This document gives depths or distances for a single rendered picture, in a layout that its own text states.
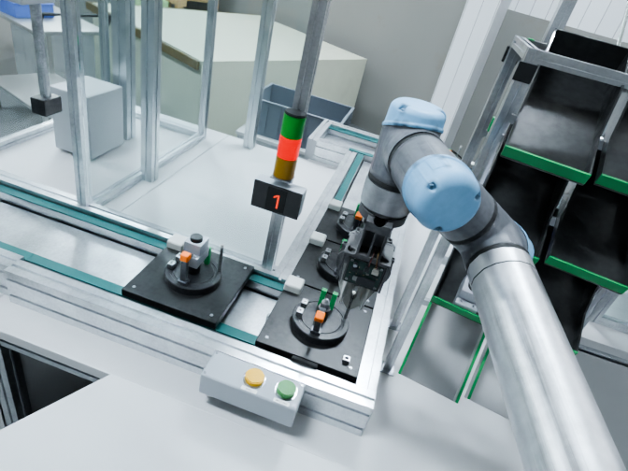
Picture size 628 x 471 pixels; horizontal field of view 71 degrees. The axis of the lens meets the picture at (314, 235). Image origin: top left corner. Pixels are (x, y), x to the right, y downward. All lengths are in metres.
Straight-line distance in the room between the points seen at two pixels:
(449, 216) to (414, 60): 4.70
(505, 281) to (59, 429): 0.85
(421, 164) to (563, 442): 0.29
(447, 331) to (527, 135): 0.46
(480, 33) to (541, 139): 3.81
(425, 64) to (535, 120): 4.25
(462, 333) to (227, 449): 0.55
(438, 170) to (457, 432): 0.81
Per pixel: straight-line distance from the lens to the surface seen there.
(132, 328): 1.10
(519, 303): 0.51
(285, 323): 1.08
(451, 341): 1.05
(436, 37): 5.05
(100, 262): 1.30
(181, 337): 1.04
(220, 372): 0.98
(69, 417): 1.06
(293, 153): 1.01
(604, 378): 1.87
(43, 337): 1.21
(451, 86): 4.72
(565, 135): 0.87
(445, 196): 0.48
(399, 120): 0.58
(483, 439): 1.21
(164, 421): 1.03
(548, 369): 0.47
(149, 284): 1.14
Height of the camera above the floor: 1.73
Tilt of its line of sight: 33 degrees down
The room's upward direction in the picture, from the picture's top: 15 degrees clockwise
